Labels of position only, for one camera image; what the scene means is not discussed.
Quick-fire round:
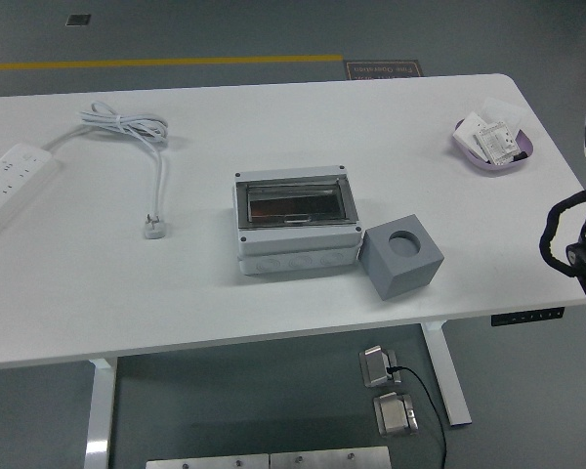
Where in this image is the transparent hinged box lid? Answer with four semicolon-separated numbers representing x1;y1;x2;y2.
236;174;356;227

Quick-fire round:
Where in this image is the grey plastic electrical box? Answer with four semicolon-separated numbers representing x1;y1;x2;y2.
232;164;363;277

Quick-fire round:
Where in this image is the white socket plate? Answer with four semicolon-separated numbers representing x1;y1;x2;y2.
473;120;519;165

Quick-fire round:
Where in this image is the clear plastic bag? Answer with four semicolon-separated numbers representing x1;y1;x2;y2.
478;97;524;133

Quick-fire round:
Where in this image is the purple plastic tray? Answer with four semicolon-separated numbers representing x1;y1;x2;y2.
451;119;536;177

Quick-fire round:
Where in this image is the white cardboard packet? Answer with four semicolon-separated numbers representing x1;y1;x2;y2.
456;111;487;160

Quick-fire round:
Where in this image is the black table control panel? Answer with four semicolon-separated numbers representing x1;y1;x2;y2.
490;307;566;327

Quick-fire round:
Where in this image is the dark floor sign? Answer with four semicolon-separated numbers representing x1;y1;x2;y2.
344;60;425;81

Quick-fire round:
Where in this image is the grey cube holder block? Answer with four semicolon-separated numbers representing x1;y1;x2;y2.
358;213;444;300

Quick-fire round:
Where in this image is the white table leg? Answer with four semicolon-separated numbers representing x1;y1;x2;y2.
82;358;118;469
422;321;473;429

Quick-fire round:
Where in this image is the metal foot pedal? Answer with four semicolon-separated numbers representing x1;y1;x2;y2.
358;345;404;390
373;390;420;438

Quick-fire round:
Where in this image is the yellow floor tape line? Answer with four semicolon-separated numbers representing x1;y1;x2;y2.
0;54;344;72

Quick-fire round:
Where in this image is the white power strip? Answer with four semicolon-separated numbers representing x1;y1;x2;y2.
0;142;63;245

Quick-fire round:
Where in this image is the black pedal cable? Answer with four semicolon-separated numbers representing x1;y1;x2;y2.
388;364;448;469

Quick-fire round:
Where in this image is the metal base plate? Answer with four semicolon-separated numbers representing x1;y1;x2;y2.
145;453;271;469
269;445;392;469

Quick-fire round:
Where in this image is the white power cord with plug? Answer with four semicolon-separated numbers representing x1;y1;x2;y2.
43;101;171;240

